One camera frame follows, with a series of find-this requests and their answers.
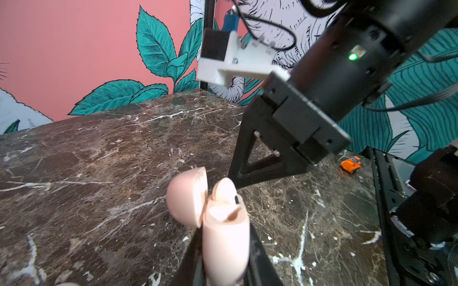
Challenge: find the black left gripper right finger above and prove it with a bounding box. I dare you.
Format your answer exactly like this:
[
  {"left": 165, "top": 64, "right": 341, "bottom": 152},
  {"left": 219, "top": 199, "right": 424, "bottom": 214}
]
[{"left": 245, "top": 224, "right": 283, "bottom": 286}]

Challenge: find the small orange toy car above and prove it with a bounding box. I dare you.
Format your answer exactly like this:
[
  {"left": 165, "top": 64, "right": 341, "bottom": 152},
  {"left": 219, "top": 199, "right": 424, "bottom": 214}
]
[{"left": 340, "top": 156, "right": 361, "bottom": 174}]

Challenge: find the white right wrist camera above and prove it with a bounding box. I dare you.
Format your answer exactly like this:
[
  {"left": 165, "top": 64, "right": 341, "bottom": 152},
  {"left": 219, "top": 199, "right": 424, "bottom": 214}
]
[{"left": 196, "top": 30, "right": 290, "bottom": 88}]

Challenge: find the pink wireless earbud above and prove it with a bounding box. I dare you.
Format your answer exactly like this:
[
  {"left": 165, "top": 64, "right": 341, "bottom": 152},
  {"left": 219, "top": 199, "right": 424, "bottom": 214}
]
[{"left": 211, "top": 178, "right": 238, "bottom": 204}]

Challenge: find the pink round disc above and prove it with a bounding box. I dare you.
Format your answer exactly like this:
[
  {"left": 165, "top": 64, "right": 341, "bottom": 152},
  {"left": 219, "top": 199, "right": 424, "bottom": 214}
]
[{"left": 167, "top": 168, "right": 250, "bottom": 286}]

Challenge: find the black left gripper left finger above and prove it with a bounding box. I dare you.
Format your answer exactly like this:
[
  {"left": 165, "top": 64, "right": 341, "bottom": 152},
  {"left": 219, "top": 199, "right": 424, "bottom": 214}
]
[{"left": 169, "top": 228, "right": 206, "bottom": 286}]

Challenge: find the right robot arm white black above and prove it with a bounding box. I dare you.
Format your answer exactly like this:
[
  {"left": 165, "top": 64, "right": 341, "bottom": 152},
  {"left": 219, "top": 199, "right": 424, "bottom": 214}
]
[{"left": 229, "top": 1, "right": 458, "bottom": 188}]

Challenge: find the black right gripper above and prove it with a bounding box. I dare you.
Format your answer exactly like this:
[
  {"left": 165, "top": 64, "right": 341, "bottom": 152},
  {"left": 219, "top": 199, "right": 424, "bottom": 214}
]
[{"left": 228, "top": 72, "right": 351, "bottom": 189}]

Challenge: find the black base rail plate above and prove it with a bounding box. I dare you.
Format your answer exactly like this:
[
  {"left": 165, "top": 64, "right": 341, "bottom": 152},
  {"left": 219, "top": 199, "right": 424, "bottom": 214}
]
[{"left": 363, "top": 141, "right": 458, "bottom": 286}]

